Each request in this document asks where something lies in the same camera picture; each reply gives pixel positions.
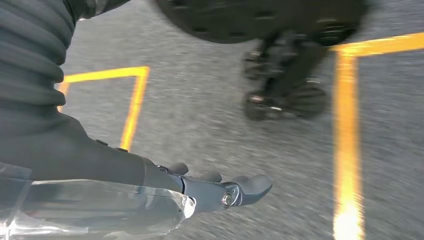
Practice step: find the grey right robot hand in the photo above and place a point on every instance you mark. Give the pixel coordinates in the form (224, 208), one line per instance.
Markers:
(82, 172)

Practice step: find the black robot wheeled base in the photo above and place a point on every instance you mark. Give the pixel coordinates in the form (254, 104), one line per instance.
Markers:
(232, 20)

